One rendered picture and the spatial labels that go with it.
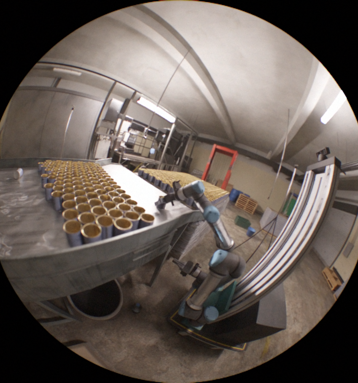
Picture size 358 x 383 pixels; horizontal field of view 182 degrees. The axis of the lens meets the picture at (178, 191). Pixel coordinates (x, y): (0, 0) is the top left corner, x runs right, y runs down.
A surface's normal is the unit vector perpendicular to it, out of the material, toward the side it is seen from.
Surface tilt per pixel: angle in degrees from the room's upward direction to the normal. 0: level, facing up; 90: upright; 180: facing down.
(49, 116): 90
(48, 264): 90
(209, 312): 8
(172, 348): 0
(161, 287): 0
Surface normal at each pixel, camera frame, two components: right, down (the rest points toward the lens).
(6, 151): 0.76, 0.42
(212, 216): 0.11, 0.31
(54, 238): 0.33, -0.91
